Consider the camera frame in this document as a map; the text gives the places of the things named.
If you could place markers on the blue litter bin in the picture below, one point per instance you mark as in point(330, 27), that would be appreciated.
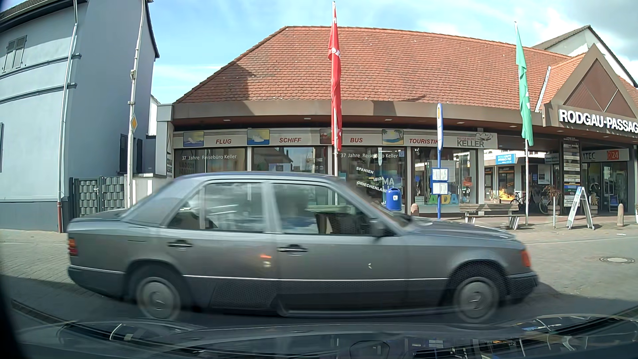
point(393, 199)

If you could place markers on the red flag on pole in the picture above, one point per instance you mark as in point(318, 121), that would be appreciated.
point(335, 89)

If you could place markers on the stone bollard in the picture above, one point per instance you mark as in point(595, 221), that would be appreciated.
point(414, 209)
point(620, 215)

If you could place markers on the grey saloon car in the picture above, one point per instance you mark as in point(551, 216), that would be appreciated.
point(239, 249)

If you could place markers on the building with red tiled roof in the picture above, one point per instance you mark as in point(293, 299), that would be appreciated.
point(398, 70)

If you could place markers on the wooden bench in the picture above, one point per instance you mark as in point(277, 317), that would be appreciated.
point(488, 208)

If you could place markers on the green flag on pole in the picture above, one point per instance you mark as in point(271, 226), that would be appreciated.
point(523, 94)

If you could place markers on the parked bicycle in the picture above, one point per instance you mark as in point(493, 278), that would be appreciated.
point(542, 203)

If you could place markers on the dark metal gate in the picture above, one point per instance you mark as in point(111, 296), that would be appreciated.
point(94, 195)

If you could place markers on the potted plant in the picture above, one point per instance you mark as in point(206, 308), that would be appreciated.
point(552, 192)

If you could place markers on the tall dark sign board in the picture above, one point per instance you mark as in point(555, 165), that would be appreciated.
point(571, 169)

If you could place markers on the white folding sign board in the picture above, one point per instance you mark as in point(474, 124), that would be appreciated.
point(578, 199)

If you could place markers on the pale grey rendered building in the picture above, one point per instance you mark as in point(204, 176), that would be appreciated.
point(40, 124)

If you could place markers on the white gabled building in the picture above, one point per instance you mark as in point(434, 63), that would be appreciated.
point(578, 44)

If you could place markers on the bus stop sign post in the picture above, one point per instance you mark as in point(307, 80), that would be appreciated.
point(439, 127)

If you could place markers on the thin metal post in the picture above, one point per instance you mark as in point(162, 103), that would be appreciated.
point(554, 214)

